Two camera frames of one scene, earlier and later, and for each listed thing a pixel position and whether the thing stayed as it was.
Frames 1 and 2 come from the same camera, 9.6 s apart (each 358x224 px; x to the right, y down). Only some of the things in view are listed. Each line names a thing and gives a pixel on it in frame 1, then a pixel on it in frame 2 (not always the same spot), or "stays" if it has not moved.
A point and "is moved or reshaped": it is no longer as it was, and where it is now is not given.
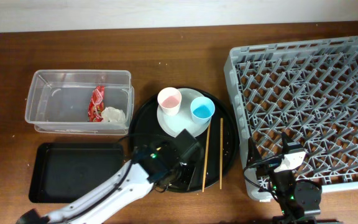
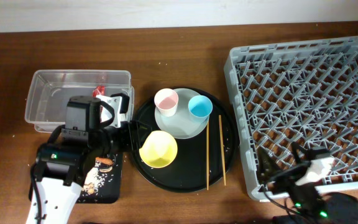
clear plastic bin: (58, 101) stays
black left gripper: (187, 181) → (132, 139)
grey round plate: (174, 124) stays
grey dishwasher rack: (324, 93) stays
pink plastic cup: (169, 99) is moved or reshaped
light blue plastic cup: (202, 109) stays
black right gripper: (255, 157) → (270, 166)
